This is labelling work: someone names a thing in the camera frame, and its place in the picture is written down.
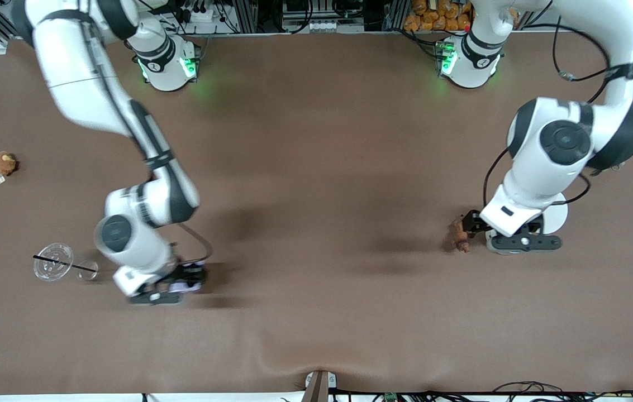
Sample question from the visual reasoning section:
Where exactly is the brown lion statue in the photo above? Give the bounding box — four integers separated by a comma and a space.
453, 219, 471, 253

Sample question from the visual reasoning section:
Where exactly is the white cylindrical container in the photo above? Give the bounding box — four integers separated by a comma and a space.
486, 193, 569, 257

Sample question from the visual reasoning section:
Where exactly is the black straw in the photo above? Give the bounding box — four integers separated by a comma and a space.
33, 255, 98, 274

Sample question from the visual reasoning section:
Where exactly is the clear plastic cup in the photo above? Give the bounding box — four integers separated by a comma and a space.
33, 243, 100, 283

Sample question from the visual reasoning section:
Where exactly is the orange bagged goods pile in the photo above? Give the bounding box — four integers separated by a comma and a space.
403, 0, 474, 32

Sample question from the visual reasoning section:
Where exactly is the brown plush toy with tag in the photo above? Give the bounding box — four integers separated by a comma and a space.
0, 151, 18, 188

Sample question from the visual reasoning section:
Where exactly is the white power strip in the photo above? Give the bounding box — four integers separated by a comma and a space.
182, 7, 215, 24

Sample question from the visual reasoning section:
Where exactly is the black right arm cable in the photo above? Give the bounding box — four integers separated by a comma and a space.
83, 22, 214, 266

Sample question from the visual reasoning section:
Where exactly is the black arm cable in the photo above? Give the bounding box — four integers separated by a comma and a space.
83, 22, 214, 266
483, 17, 633, 208

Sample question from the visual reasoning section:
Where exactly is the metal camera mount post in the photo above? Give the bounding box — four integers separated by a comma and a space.
302, 370, 338, 402

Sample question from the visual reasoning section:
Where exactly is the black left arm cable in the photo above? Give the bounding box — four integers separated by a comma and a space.
483, 17, 633, 208

